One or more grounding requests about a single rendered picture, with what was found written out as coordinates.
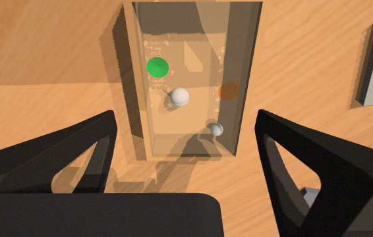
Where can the wooden ball-in-hole puzzle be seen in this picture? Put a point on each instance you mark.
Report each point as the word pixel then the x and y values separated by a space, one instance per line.
pixel 195 66

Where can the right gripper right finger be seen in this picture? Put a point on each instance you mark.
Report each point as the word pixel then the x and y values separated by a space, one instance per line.
pixel 344 204

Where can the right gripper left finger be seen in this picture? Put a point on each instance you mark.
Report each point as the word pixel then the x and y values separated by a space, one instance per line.
pixel 29 167

